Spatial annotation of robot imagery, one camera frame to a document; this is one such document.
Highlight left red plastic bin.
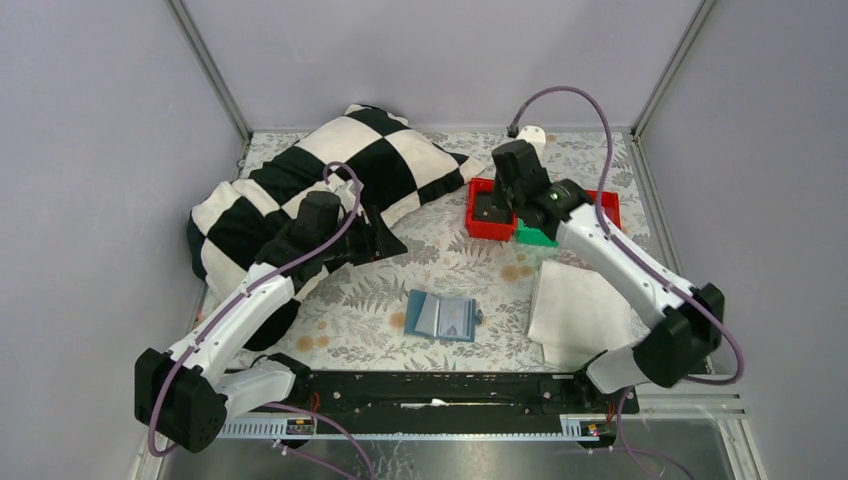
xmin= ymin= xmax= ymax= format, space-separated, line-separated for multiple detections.
xmin=465 ymin=177 xmax=518 ymax=242

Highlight red plastic bin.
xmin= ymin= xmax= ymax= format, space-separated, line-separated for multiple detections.
xmin=588 ymin=190 xmax=621 ymax=229
xmin=465 ymin=177 xmax=518 ymax=242

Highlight black white checkered pillow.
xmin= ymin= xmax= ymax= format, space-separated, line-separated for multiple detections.
xmin=187 ymin=105 xmax=483 ymax=351

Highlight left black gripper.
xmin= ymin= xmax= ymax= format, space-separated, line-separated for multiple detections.
xmin=320 ymin=204 xmax=408 ymax=266

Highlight white folded towel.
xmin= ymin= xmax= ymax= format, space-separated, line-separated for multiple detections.
xmin=527 ymin=260 xmax=646 ymax=372

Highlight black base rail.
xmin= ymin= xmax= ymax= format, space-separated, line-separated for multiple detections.
xmin=283 ymin=370 xmax=640 ymax=435

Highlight green plastic bin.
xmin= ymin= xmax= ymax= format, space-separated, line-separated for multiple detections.
xmin=514 ymin=220 xmax=559 ymax=247

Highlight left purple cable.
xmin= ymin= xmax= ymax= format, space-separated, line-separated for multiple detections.
xmin=146 ymin=161 xmax=366 ymax=458

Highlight blue card holder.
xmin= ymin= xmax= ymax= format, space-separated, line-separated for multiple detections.
xmin=404 ymin=290 xmax=483 ymax=342

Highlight black cards in bin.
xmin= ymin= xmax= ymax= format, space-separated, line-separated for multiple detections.
xmin=472 ymin=192 xmax=512 ymax=225

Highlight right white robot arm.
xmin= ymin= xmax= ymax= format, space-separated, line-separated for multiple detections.
xmin=492 ymin=140 xmax=724 ymax=412

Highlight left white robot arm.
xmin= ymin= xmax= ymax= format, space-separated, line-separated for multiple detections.
xmin=133 ymin=192 xmax=408 ymax=453

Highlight purple cable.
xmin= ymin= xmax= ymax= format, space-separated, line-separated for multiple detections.
xmin=146 ymin=161 xmax=366 ymax=458
xmin=506 ymin=86 xmax=746 ymax=387

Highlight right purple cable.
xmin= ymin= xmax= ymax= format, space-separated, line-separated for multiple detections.
xmin=506 ymin=86 xmax=746 ymax=387

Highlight right red plastic bin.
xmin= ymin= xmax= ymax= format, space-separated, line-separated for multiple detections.
xmin=588 ymin=190 xmax=621 ymax=229

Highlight grey slotted cable duct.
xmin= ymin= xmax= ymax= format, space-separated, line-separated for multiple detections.
xmin=218 ymin=415 xmax=617 ymax=443

